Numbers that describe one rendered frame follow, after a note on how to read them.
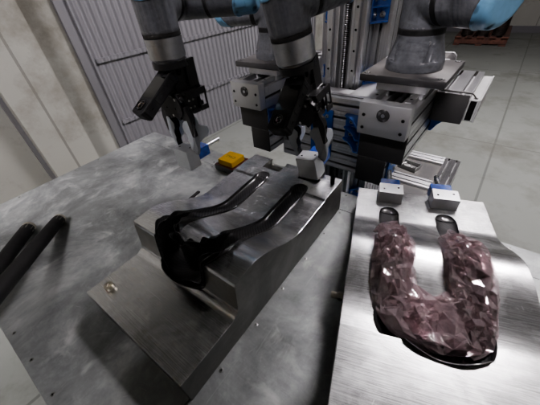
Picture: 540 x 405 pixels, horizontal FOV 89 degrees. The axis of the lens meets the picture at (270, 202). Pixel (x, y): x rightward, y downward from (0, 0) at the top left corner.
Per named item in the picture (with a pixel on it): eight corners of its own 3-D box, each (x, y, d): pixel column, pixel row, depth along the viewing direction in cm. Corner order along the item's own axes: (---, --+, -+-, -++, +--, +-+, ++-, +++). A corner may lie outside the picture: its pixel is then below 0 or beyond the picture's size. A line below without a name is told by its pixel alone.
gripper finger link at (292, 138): (311, 147, 69) (312, 114, 62) (299, 161, 65) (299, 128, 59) (300, 143, 70) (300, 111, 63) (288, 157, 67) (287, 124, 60)
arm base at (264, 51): (272, 51, 113) (270, 22, 107) (303, 52, 105) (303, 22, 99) (247, 59, 104) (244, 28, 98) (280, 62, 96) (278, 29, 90)
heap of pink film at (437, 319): (371, 220, 58) (377, 190, 53) (469, 235, 52) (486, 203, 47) (362, 341, 39) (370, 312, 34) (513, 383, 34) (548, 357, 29)
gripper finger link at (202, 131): (218, 146, 70) (205, 110, 66) (202, 157, 67) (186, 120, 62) (210, 146, 72) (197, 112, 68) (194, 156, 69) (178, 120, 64)
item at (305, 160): (324, 147, 73) (321, 129, 70) (341, 149, 70) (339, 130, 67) (299, 177, 66) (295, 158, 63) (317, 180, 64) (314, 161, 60)
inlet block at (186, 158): (214, 145, 80) (210, 128, 77) (226, 149, 78) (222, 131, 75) (178, 166, 73) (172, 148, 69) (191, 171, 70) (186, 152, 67)
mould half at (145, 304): (259, 180, 83) (253, 139, 74) (339, 208, 70) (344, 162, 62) (101, 309, 53) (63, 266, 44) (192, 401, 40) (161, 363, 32)
